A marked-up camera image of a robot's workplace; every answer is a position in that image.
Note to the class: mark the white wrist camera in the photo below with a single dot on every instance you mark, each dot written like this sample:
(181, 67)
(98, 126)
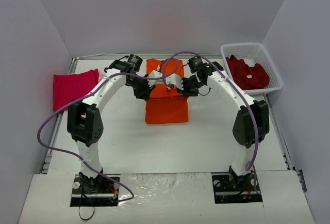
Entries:
(154, 78)
(174, 81)

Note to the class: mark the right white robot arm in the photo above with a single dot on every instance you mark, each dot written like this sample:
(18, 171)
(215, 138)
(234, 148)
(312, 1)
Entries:
(251, 123)

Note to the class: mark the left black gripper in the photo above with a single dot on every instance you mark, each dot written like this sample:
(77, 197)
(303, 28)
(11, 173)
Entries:
(143, 91)

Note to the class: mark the dark red t shirt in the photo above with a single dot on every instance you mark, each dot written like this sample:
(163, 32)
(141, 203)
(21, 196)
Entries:
(246, 77)

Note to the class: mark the pink folded t shirt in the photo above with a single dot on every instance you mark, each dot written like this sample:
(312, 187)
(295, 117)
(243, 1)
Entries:
(101, 76)

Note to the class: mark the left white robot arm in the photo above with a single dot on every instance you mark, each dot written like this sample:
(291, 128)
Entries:
(84, 118)

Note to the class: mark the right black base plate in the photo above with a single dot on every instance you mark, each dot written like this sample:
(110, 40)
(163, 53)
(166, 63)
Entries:
(228, 191)

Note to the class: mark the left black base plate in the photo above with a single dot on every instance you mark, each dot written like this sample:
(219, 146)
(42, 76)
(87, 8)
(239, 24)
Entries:
(90, 192)

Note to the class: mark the magenta folded t shirt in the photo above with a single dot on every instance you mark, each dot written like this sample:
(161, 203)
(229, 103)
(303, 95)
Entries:
(72, 86)

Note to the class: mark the orange t shirt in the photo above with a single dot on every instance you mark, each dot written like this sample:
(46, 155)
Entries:
(165, 105)

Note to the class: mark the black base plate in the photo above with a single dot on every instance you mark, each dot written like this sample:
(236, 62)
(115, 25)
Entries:
(90, 192)
(228, 191)

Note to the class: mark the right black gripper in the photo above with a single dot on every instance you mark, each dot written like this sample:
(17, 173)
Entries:
(189, 88)

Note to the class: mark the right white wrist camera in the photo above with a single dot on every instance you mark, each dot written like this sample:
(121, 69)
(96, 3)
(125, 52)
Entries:
(174, 81)

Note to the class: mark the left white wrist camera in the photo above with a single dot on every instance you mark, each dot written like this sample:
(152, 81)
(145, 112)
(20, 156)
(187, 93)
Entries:
(154, 78)

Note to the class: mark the white plastic basket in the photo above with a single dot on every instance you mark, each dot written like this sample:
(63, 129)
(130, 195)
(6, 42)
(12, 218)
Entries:
(250, 66)

